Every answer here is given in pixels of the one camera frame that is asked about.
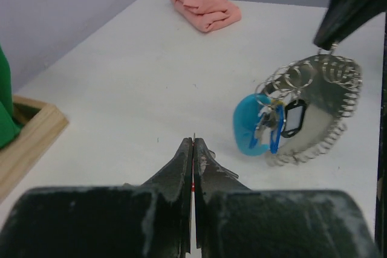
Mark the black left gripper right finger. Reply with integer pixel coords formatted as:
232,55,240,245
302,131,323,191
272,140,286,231
192,137,382,258

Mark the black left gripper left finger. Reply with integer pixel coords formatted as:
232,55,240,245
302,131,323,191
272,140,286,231
1,138,194,257

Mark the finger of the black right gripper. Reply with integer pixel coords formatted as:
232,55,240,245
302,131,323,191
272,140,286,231
313,0,386,50

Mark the key with red tag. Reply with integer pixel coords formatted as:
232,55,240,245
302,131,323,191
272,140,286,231
192,135,239,249

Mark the wooden tray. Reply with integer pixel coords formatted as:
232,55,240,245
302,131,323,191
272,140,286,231
1,95,69,201

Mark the pink cloth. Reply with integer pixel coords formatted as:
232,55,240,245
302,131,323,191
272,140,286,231
171,0,242,33

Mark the green garment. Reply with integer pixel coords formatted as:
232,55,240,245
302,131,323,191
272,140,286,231
1,50,22,149

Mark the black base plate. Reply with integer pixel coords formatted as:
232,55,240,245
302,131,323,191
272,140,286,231
375,24,386,247

